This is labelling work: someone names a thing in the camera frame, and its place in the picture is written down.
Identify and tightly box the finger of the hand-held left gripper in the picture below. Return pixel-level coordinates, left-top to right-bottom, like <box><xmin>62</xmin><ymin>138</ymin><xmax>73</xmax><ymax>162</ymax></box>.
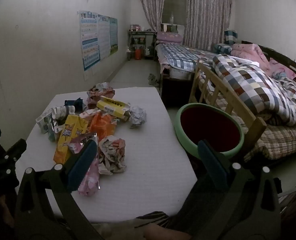
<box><xmin>0</xmin><ymin>138</ymin><xmax>28</xmax><ymax>180</ymax></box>

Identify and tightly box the pair of shoes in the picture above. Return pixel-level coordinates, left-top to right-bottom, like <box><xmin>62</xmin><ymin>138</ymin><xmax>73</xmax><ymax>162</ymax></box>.
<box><xmin>148</xmin><ymin>73</ymin><xmax>160</xmax><ymax>87</ymax></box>

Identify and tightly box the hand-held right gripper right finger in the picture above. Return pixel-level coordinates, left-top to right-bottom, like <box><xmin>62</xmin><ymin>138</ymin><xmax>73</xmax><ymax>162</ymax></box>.
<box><xmin>197</xmin><ymin>139</ymin><xmax>282</xmax><ymax>240</ymax></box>

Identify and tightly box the dark wooden headboard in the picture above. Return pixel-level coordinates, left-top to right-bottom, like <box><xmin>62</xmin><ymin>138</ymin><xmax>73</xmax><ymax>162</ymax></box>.
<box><xmin>242</xmin><ymin>40</ymin><xmax>296</xmax><ymax>89</ymax></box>

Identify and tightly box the pink snack bag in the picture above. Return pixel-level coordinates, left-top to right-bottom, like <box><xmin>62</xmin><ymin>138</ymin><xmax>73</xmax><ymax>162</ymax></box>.
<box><xmin>87</xmin><ymin>82</ymin><xmax>115</xmax><ymax>109</ymax></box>

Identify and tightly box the blue chart wall poster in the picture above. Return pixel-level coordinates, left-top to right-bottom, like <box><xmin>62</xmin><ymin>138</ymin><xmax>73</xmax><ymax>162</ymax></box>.
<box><xmin>78</xmin><ymin>10</ymin><xmax>100</xmax><ymax>71</ymax></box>

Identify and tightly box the orange plastic wrapper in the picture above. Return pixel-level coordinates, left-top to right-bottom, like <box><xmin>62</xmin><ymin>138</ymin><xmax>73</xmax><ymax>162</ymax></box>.
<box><xmin>89</xmin><ymin>112</ymin><xmax>116</xmax><ymax>142</ymax></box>

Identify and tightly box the pink plastic wrapper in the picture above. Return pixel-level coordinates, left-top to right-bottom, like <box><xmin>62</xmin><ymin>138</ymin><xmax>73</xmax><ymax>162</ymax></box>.
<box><xmin>77</xmin><ymin>152</ymin><xmax>101</xmax><ymax>197</ymax></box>

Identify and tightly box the yellow cardboard box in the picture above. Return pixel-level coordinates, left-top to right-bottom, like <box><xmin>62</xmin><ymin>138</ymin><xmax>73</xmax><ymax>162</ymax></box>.
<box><xmin>97</xmin><ymin>95</ymin><xmax>131</xmax><ymax>122</ymax></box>

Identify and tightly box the large green checked cushion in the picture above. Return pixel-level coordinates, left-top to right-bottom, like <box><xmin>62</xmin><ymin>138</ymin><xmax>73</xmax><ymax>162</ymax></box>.
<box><xmin>224</xmin><ymin>30</ymin><xmax>238</xmax><ymax>45</ymax></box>

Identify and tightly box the small green checked cushion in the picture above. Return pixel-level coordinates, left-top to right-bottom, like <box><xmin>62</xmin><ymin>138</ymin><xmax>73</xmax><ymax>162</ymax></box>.
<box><xmin>213</xmin><ymin>43</ymin><xmax>233</xmax><ymax>54</ymax></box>

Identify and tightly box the white paper ball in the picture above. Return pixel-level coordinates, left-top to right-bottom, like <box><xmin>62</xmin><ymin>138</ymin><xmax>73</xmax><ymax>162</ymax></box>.
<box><xmin>129</xmin><ymin>106</ymin><xmax>147</xmax><ymax>129</ymax></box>

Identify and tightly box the white green carton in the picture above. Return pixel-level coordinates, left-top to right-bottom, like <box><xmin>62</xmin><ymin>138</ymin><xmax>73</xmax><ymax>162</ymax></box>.
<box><xmin>35</xmin><ymin>110</ymin><xmax>57</xmax><ymax>142</ymax></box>
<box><xmin>52</xmin><ymin>105</ymin><xmax>76</xmax><ymax>120</ymax></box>

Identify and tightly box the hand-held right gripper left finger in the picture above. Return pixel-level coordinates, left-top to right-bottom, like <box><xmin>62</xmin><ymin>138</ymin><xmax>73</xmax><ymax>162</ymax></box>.
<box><xmin>14</xmin><ymin>138</ymin><xmax>106</xmax><ymax>240</ymax></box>

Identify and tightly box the folded pink quilt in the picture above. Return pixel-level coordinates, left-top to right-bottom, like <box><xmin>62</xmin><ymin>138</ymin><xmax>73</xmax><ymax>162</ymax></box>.
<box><xmin>156</xmin><ymin>31</ymin><xmax>183</xmax><ymax>44</ymax></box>

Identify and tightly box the pink printed quilt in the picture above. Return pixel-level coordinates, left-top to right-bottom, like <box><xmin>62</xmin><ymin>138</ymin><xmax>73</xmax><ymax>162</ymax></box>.
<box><xmin>232</xmin><ymin>43</ymin><xmax>296</xmax><ymax>80</ymax></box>

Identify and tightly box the dark bed base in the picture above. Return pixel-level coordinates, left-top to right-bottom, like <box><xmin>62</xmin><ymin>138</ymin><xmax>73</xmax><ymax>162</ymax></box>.
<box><xmin>160</xmin><ymin>72</ymin><xmax>196</xmax><ymax>107</ymax></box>

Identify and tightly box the dark blue packet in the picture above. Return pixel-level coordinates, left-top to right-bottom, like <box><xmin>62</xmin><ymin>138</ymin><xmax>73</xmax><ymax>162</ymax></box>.
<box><xmin>64</xmin><ymin>98</ymin><xmax>87</xmax><ymax>112</ymax></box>

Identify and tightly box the bed with blue plaid sheet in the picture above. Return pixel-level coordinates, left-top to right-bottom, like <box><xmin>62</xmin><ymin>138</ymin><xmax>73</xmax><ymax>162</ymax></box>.
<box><xmin>154</xmin><ymin>42</ymin><xmax>213</xmax><ymax>80</ymax></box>

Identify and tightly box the green landscape wall poster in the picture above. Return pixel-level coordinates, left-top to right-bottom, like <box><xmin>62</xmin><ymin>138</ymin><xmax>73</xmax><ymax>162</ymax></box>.
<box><xmin>109</xmin><ymin>16</ymin><xmax>119</xmax><ymax>56</ymax></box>

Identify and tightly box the green bin with red inside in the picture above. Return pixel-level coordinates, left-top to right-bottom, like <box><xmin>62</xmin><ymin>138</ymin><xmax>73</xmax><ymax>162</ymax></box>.
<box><xmin>174</xmin><ymin>102</ymin><xmax>245</xmax><ymax>159</ymax></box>

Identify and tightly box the window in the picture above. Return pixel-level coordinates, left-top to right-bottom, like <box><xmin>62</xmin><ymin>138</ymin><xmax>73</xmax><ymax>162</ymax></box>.
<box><xmin>162</xmin><ymin>0</ymin><xmax>190</xmax><ymax>27</ymax></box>

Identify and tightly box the printed paper ball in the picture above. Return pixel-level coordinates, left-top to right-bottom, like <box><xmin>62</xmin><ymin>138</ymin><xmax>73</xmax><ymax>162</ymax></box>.
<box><xmin>98</xmin><ymin>135</ymin><xmax>127</xmax><ymax>175</ymax></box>

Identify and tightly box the person's leg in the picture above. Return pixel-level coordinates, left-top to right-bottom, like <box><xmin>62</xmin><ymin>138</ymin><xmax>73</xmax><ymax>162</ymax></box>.
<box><xmin>135</xmin><ymin>211</ymin><xmax>191</xmax><ymax>240</ymax></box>

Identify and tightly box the dark metal shelf desk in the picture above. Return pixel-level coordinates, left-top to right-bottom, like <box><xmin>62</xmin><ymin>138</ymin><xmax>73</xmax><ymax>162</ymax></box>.
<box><xmin>127</xmin><ymin>29</ymin><xmax>158</xmax><ymax>60</ymax></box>

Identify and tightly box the multicolour checked quilt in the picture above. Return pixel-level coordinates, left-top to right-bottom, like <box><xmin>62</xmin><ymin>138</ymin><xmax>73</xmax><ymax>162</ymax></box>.
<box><xmin>212</xmin><ymin>54</ymin><xmax>296</xmax><ymax>127</ymax></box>

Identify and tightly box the white chart wall poster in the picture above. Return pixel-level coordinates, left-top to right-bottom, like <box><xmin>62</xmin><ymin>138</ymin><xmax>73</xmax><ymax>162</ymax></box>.
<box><xmin>97</xmin><ymin>14</ymin><xmax>111</xmax><ymax>61</ymax></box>

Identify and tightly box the wide patterned curtain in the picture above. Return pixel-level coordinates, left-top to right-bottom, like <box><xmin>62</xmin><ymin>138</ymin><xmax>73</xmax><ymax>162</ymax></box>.
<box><xmin>183</xmin><ymin>0</ymin><xmax>235</xmax><ymax>52</ymax></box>

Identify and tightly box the narrow patterned curtain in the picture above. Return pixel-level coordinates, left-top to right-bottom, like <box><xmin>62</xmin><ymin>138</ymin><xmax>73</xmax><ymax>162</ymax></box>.
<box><xmin>137</xmin><ymin>0</ymin><xmax>166</xmax><ymax>32</ymax></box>

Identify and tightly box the silver pink wrapper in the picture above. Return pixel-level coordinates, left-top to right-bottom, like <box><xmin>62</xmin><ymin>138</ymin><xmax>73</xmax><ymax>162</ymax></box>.
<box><xmin>68</xmin><ymin>132</ymin><xmax>98</xmax><ymax>154</ymax></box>

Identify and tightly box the yellow snack bag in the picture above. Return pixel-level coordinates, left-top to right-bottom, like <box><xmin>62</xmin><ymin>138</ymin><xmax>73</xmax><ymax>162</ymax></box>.
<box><xmin>53</xmin><ymin>115</ymin><xmax>90</xmax><ymax>164</ymax></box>

